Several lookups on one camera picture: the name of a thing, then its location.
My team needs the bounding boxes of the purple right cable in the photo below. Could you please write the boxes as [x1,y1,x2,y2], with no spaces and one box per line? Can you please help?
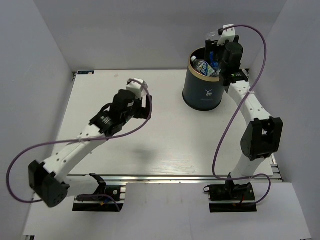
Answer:
[212,24,272,206]

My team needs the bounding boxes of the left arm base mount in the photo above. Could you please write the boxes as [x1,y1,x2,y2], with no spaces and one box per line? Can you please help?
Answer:
[72,184,126,213]

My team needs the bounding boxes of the dark blue gold-rimmed bin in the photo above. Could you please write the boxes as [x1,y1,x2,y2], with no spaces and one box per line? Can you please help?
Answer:
[182,59,225,111]

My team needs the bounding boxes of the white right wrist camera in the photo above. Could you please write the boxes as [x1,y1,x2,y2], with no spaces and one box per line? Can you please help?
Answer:
[217,24,236,47]

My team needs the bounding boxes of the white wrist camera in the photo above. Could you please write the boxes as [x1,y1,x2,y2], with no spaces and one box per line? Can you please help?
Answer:
[217,24,236,47]
[126,78,148,99]

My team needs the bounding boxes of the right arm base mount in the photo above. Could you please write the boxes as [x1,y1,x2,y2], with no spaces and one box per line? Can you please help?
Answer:
[203,183,257,213]

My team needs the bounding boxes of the small bottle green-blue label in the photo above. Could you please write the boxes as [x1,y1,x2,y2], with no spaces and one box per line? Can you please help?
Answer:
[190,56,216,77]

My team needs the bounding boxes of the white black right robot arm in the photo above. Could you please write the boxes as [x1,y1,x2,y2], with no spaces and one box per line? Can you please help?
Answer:
[214,40,283,200]

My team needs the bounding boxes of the aluminium table edge rail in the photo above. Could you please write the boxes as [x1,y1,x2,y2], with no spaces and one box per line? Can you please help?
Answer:
[44,173,283,185]

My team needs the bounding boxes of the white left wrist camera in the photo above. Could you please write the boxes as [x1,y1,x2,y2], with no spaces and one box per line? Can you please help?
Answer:
[126,78,148,99]

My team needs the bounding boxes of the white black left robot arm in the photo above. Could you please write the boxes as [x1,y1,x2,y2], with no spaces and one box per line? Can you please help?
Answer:
[28,87,152,208]

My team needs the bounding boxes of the clear bottle blue wrap label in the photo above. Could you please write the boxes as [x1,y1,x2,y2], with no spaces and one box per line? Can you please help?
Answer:
[204,31,221,76]

